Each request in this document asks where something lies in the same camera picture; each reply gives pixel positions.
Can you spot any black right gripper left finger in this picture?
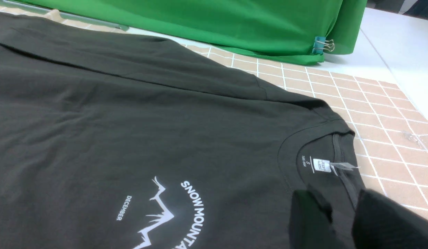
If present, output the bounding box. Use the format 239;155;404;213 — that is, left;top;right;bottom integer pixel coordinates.
289;188;345;249

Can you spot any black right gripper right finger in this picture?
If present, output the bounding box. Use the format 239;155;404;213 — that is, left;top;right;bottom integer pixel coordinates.
352;190;428;249

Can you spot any dark gray long-sleeved shirt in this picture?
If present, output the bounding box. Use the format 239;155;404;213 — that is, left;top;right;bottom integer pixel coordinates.
0;12;364;249

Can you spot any beige checkered tablecloth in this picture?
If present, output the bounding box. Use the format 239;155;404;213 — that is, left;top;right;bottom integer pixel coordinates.
0;3;428;223

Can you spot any blue binder clip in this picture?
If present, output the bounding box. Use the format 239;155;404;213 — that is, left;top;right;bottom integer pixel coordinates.
312;36;335;55

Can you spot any green backdrop cloth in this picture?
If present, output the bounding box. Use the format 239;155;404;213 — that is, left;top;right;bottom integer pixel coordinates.
25;0;367;66

